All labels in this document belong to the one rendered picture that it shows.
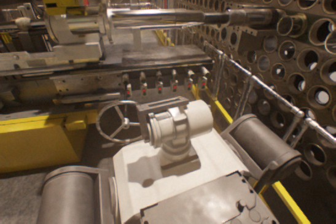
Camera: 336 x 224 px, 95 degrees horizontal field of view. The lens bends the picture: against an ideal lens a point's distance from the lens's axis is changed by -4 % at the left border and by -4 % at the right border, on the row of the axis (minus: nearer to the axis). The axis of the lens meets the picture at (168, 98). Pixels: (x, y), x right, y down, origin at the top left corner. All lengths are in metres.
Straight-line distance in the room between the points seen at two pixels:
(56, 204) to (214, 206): 0.25
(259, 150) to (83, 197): 0.37
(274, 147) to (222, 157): 0.12
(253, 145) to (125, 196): 0.30
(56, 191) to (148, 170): 0.16
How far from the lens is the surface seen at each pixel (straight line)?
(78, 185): 0.37
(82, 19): 1.45
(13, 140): 2.13
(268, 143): 0.43
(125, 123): 1.15
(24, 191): 2.31
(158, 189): 0.32
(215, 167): 0.35
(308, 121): 1.26
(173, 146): 0.31
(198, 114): 0.28
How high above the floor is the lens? 1.66
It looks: 35 degrees down
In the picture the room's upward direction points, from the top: straight up
